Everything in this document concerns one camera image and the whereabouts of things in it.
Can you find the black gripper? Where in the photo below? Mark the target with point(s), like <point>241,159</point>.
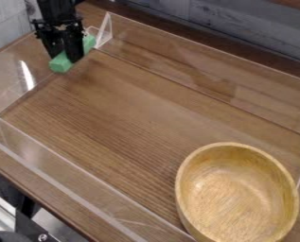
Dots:
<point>59,24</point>

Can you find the green rectangular block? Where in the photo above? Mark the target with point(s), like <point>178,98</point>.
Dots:
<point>59,64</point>

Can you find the brown wooden bowl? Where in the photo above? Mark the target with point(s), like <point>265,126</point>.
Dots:
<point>235,195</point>

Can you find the black metal stand base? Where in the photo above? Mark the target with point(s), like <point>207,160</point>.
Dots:
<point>29,229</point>

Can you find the clear acrylic corner bracket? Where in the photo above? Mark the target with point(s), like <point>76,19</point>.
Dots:
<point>102,33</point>

